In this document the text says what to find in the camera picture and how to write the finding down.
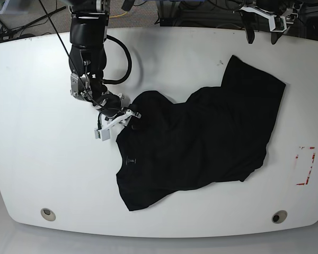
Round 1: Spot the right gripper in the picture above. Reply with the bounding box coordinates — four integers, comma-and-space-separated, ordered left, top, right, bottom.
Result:
95, 92, 130, 118

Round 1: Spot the black T-shirt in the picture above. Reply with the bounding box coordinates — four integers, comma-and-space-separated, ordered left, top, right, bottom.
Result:
116, 56, 286, 211

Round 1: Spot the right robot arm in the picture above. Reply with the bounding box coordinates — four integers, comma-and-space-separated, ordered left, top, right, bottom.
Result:
68, 1, 132, 118

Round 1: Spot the black box under table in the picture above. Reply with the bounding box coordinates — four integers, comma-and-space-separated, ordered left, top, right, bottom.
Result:
160, 17, 183, 27

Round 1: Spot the left table grommet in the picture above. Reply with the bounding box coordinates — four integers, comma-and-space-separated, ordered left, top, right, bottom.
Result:
40, 208, 56, 222

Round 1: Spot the table grommet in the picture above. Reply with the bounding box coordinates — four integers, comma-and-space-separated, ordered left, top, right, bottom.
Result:
40, 208, 56, 222
272, 210, 288, 224

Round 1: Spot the right table grommet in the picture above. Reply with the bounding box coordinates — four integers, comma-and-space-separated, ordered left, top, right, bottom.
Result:
272, 210, 288, 224

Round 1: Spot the red tape marking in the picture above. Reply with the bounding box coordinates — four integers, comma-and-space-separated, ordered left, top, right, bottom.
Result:
294, 147, 316, 186

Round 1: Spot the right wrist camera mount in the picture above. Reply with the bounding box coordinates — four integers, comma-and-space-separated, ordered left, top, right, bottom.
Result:
94, 108, 142, 141

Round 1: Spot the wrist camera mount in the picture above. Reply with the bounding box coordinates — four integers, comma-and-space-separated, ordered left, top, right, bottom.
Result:
240, 5, 287, 33
94, 108, 142, 141

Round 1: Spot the yellow cable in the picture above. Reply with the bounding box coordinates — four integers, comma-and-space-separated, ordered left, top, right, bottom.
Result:
107, 7, 129, 20

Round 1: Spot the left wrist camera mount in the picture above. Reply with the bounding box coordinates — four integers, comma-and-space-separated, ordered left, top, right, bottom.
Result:
240, 5, 287, 33

